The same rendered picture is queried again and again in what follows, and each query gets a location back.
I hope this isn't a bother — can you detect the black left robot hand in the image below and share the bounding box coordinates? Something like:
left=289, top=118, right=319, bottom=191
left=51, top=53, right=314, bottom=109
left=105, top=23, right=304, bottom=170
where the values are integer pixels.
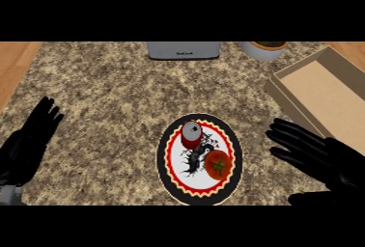
left=0, top=96, right=65, bottom=187

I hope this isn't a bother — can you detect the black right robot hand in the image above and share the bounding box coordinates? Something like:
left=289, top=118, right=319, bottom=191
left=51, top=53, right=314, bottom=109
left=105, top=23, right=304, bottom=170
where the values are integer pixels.
left=263, top=118, right=365, bottom=206

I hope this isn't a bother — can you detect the open cardboard box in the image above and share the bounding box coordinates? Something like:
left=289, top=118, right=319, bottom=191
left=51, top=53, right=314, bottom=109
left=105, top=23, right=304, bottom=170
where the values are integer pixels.
left=263, top=45, right=365, bottom=148

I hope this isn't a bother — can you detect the red tomato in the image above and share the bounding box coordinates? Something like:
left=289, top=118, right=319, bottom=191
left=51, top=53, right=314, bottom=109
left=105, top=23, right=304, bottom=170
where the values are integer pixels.
left=204, top=150, right=233, bottom=180

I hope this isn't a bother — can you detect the black red white patterned plate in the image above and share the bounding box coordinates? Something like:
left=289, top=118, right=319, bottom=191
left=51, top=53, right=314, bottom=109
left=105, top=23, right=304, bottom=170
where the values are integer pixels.
left=155, top=113, right=244, bottom=206

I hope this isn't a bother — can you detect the red can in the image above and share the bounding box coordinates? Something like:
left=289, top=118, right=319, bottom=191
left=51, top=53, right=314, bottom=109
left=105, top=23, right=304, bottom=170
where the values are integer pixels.
left=180, top=121, right=204, bottom=151

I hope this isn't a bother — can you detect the white plant pot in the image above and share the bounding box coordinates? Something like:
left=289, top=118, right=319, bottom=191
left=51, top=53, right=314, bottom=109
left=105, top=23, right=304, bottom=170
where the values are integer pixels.
left=239, top=41, right=291, bottom=62

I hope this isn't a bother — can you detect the grey appliance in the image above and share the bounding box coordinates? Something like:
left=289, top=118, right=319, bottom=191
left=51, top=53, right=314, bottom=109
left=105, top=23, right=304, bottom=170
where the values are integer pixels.
left=145, top=41, right=223, bottom=62

